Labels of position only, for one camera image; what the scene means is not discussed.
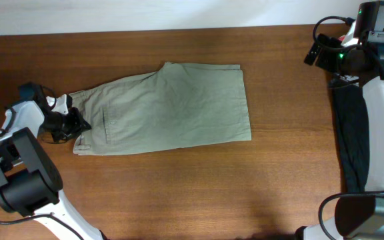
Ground khaki shorts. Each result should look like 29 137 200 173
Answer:
71 62 252 155

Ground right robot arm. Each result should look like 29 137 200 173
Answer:
295 1 384 239

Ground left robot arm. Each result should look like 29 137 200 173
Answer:
0 101 106 239

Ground black folded garment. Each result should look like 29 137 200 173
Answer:
328 75 369 193

